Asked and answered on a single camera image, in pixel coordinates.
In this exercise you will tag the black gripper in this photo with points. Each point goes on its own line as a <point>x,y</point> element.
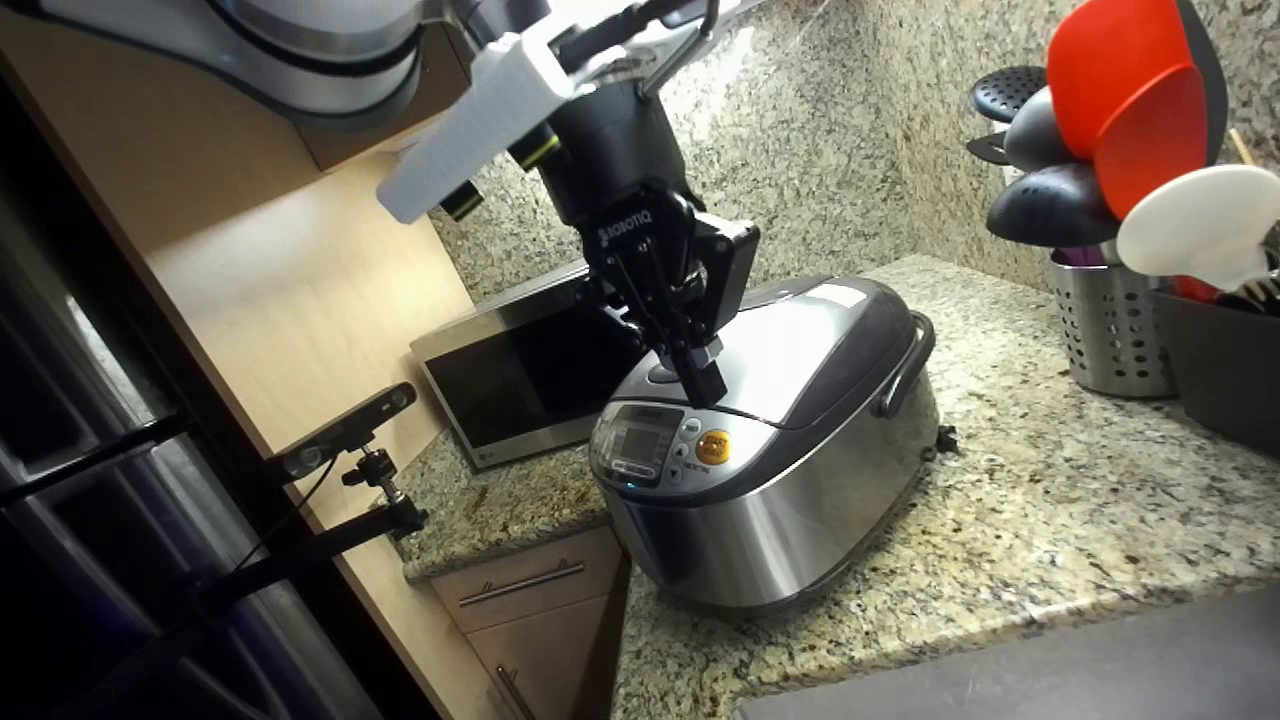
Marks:
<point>622,155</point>

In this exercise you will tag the stainless steel rice cooker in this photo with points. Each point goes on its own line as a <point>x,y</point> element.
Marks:
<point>802,483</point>

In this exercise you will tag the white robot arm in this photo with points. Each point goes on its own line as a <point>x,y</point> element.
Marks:
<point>334,54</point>

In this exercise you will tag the orange round cooker button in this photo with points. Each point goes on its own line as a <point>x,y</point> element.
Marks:
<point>714,451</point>

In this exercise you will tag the stainless steel sink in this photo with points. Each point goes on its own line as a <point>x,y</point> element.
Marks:
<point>521,372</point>

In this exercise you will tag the large black ladle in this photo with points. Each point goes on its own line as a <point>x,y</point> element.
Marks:
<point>1047,204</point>

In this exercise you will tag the black slotted spoon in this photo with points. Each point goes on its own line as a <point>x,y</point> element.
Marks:
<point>1004,90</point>

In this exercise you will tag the wooden cabinet drawer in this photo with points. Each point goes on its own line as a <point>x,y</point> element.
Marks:
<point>535,612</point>

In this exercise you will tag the black plastic spoon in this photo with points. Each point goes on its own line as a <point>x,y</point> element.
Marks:
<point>1036,131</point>

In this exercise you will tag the perforated metal utensil holder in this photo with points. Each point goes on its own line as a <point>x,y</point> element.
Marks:
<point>1113,334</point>

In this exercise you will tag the red spatula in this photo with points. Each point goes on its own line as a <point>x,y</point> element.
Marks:
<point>1135,94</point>

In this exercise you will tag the white plastic spoon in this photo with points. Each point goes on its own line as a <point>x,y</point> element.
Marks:
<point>1203,225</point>

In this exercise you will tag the dark glass cooktop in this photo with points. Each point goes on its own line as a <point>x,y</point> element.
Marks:
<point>1067,667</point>

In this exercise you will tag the dark grey dish bin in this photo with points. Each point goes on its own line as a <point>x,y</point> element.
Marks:
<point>1224,372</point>

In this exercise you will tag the stainless steel refrigerator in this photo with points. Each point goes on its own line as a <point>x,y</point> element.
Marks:
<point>81,562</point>

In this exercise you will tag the dark bar-shaped stereo camera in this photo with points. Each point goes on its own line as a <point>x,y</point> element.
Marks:
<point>347,431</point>

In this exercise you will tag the black camera tripod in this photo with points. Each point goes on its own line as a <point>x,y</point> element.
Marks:
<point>334,532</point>

